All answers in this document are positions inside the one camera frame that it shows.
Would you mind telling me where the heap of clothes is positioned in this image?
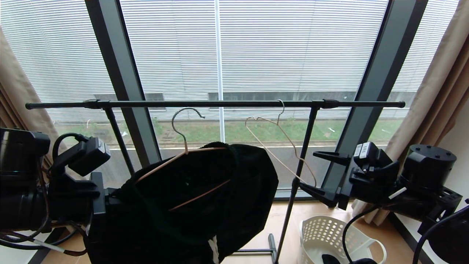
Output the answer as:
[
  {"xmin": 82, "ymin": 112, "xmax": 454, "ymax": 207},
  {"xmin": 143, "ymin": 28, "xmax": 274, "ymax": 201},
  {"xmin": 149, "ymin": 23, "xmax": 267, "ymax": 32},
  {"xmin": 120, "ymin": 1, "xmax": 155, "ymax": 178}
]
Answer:
[{"xmin": 322, "ymin": 253, "xmax": 378, "ymax": 264}]

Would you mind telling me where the black garment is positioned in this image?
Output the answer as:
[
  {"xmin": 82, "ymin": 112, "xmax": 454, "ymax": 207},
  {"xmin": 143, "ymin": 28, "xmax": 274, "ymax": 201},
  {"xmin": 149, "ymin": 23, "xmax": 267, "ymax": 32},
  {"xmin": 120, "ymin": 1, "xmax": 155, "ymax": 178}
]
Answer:
[{"xmin": 86, "ymin": 141, "xmax": 280, "ymax": 264}]

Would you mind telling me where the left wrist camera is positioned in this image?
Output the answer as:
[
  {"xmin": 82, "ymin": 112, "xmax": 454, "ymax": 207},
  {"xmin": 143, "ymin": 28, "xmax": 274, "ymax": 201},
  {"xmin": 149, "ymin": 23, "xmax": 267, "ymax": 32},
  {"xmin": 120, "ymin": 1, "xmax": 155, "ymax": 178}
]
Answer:
[{"xmin": 49, "ymin": 133, "xmax": 111, "ymax": 184}]

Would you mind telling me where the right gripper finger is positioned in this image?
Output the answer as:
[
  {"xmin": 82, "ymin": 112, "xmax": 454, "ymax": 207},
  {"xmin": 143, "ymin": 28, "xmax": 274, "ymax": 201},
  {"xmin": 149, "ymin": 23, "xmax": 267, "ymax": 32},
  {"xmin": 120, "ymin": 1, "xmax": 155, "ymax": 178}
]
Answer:
[
  {"xmin": 313, "ymin": 150, "xmax": 351, "ymax": 166},
  {"xmin": 299, "ymin": 182, "xmax": 340, "ymax": 209}
]

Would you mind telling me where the window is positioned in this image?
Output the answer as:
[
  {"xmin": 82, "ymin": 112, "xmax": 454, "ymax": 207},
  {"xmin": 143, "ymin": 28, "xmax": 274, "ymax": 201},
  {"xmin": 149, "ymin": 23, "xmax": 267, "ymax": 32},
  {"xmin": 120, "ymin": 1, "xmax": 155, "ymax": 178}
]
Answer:
[{"xmin": 0, "ymin": 0, "xmax": 460, "ymax": 200}]

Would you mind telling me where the black clothes rack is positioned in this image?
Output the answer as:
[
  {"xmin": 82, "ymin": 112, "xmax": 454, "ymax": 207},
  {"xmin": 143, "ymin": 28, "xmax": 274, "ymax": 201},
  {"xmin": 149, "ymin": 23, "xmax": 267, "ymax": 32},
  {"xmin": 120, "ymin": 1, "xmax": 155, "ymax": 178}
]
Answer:
[{"xmin": 25, "ymin": 99, "xmax": 406, "ymax": 264}]

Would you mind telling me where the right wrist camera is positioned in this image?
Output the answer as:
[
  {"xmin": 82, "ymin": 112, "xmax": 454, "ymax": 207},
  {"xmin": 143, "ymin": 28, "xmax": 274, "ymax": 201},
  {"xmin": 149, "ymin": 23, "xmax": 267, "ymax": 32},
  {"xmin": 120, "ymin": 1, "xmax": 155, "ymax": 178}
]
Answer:
[{"xmin": 351, "ymin": 141, "xmax": 400, "ymax": 173}]

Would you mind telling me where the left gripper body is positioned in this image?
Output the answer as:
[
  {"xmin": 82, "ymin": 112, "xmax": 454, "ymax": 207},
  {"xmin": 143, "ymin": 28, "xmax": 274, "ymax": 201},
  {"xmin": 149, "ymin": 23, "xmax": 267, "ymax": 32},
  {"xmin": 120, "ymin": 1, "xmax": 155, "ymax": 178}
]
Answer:
[{"xmin": 48, "ymin": 171, "xmax": 107, "ymax": 236}]

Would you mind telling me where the black cable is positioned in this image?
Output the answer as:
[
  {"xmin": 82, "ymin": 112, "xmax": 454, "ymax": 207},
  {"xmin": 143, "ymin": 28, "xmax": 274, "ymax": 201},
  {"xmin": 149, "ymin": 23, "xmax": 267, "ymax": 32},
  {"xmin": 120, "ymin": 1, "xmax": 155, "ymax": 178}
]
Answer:
[
  {"xmin": 51, "ymin": 133, "xmax": 90, "ymax": 165},
  {"xmin": 341, "ymin": 205, "xmax": 469, "ymax": 264}
]

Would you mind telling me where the white laundry basket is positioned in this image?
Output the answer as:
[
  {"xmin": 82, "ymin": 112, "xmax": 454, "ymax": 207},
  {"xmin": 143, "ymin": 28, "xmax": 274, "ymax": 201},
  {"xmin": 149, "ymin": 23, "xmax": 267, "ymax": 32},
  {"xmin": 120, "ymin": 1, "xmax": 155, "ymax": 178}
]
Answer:
[{"xmin": 300, "ymin": 215, "xmax": 387, "ymax": 264}]

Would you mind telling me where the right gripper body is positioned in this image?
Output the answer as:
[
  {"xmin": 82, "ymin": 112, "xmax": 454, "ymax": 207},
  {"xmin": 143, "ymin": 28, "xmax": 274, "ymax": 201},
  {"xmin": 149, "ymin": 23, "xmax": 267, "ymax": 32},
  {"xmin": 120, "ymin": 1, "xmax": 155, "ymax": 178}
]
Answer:
[{"xmin": 335, "ymin": 156, "xmax": 400, "ymax": 211}]

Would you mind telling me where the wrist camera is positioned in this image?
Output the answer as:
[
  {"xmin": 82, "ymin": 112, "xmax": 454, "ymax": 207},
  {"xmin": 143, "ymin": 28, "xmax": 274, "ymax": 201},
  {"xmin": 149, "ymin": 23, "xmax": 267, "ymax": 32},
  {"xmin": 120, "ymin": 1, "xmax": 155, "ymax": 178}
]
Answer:
[
  {"xmin": 49, "ymin": 133, "xmax": 111, "ymax": 184},
  {"xmin": 351, "ymin": 141, "xmax": 400, "ymax": 173}
]

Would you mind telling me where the pink clothes hanger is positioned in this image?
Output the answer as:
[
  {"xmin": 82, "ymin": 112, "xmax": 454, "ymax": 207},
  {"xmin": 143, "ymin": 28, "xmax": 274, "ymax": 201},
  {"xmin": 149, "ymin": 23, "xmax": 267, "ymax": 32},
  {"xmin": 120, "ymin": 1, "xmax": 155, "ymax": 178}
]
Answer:
[
  {"xmin": 245, "ymin": 99, "xmax": 318, "ymax": 188},
  {"xmin": 134, "ymin": 107, "xmax": 232, "ymax": 212}
]

